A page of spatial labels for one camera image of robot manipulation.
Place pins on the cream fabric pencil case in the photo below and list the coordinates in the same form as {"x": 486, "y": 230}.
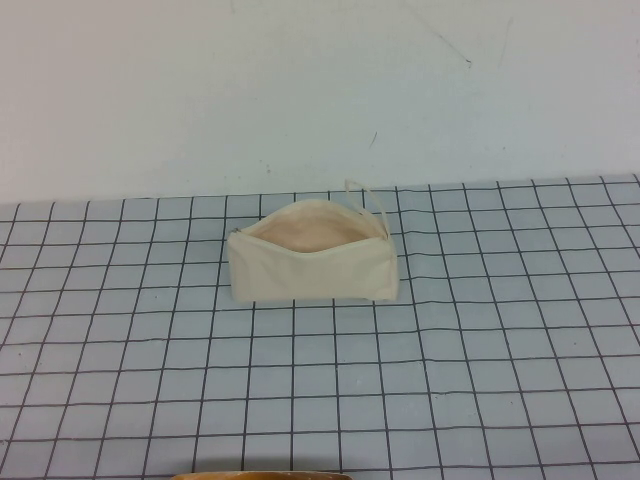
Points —
{"x": 310, "y": 275}

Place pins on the tan rounded object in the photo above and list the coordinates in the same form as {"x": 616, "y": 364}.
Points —
{"x": 260, "y": 476}

